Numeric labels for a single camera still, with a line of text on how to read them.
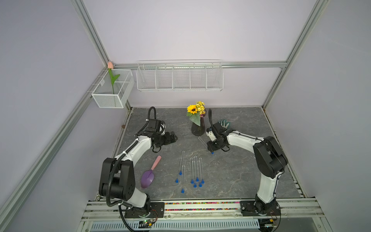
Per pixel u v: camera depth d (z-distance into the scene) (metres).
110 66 0.89
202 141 0.99
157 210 0.73
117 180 0.44
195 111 0.85
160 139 0.76
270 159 0.50
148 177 0.83
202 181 0.83
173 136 0.81
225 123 1.08
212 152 0.94
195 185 0.82
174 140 0.81
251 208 0.74
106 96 0.79
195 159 0.91
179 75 0.98
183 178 0.84
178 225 1.58
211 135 0.89
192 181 0.83
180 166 0.89
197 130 1.02
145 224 0.72
